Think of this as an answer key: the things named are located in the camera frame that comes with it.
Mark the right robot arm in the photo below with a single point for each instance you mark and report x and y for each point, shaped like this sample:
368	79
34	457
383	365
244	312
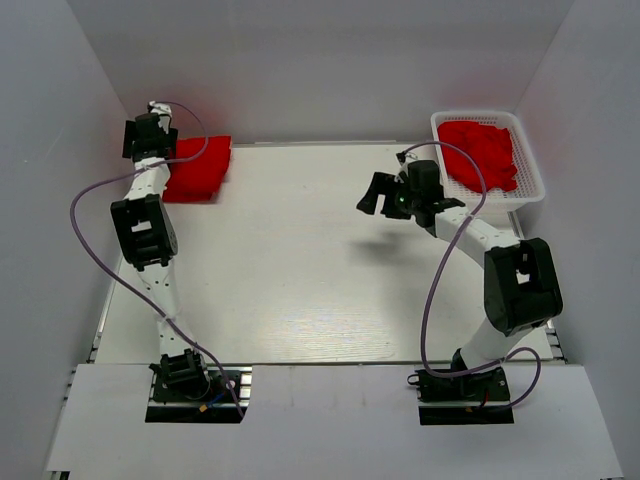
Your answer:
520	284

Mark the red t shirt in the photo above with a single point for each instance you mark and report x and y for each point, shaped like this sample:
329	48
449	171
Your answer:
207	171
172	196

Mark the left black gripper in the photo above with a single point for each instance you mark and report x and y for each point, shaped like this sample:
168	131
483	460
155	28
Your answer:
132	134

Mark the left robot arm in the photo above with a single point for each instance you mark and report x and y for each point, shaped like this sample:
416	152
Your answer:
149	244

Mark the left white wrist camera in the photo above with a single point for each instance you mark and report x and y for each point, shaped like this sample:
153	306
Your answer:
159	108

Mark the red shirts pile in basket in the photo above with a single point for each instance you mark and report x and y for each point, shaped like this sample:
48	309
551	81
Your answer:
489	147

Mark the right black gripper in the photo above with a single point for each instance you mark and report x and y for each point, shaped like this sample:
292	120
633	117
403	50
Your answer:
382	184

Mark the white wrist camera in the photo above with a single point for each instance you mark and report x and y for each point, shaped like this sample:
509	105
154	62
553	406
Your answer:
159	108
404	160

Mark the white plastic basket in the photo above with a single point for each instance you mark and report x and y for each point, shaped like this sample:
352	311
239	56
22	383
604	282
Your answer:
530	187

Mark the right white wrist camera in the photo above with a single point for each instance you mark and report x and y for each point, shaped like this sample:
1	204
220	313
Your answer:
404	160

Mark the folded red t shirt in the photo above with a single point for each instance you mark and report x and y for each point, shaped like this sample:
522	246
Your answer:
172	196

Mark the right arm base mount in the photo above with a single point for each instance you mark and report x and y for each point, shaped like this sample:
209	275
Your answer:
477	399

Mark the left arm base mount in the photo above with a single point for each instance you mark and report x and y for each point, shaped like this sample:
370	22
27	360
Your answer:
211	403

